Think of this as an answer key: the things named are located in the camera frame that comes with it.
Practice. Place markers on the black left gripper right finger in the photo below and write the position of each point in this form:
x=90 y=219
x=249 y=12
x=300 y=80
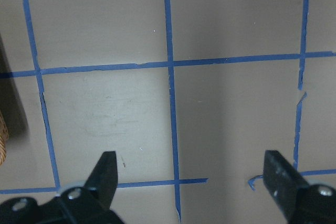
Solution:
x=283 y=182

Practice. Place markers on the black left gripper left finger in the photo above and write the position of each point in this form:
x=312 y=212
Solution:
x=102 y=182

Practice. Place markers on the brown wicker basket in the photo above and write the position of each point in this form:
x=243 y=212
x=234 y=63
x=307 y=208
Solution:
x=4 y=137

